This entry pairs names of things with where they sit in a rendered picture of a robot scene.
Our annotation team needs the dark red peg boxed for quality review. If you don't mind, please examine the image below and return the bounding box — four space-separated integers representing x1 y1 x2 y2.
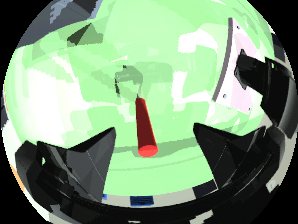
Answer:
136 97 158 156

